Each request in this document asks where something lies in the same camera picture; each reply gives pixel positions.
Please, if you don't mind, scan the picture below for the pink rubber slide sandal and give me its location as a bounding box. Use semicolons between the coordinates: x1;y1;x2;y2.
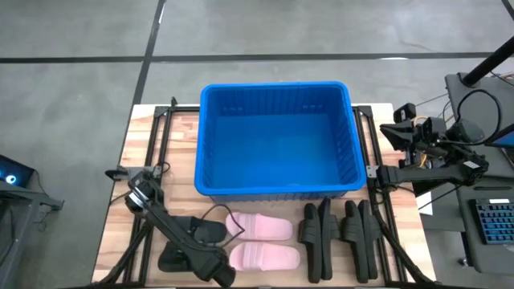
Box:
228;242;301;272
225;211;294;242

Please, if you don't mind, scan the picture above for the blue screen laptop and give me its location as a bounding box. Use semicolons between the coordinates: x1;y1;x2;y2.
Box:
483;123;514;150

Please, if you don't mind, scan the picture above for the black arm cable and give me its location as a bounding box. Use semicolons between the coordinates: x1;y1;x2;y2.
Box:
456;88;504;146
200;203;247;252

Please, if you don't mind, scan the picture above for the white paper sheet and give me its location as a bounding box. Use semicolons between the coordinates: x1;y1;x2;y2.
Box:
417;191;434;217

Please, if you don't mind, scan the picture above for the backlit computer keyboard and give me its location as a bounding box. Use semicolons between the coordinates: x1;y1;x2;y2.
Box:
470;197;514;246

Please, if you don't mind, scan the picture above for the computer with glowing fan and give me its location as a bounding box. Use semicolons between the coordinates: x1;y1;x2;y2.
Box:
0;154;36;189

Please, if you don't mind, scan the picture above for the grey desk panel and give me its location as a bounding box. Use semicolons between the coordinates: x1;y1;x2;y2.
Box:
455;176;514;276
444;71;514;180

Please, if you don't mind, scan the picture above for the blue plastic bin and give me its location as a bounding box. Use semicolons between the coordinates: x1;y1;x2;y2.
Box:
194;81;367;203

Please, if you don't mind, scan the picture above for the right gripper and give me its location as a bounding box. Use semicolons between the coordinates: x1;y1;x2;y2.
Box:
380;116;447;161

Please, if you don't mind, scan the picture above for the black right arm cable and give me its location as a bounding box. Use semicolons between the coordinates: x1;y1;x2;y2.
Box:
456;88;504;146

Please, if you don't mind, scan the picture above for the black round pole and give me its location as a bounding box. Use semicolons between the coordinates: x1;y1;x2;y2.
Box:
460;35;514;88

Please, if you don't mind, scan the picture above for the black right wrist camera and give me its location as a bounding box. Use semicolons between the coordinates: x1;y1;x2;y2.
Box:
393;103;417;124

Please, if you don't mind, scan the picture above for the grey metal cart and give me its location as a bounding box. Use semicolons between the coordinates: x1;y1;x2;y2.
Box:
0;180;65;289

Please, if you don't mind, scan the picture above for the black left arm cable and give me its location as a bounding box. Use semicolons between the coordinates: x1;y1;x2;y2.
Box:
200;203;247;252

